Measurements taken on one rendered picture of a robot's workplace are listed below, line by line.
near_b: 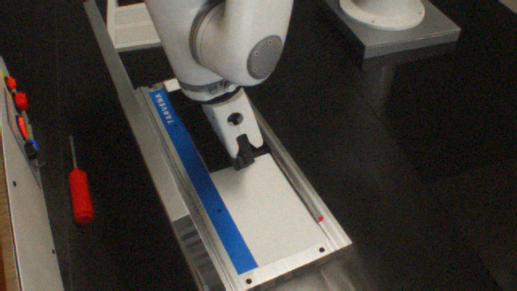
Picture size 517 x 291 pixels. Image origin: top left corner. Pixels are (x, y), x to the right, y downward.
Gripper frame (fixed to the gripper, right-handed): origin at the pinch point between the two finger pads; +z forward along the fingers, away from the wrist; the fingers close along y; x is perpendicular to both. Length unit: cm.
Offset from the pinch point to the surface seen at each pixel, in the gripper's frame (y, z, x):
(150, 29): 45.2, 3.4, 1.9
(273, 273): -18.1, 1.7, 4.2
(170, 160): 5.9, 0.6, 9.5
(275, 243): -14.1, 2.3, 2.0
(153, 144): -8.8, -18.9, 9.8
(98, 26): 17.0, -18.9, 10.2
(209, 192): -2.4, 1.3, 6.5
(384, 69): 12.8, 12.2, -34.6
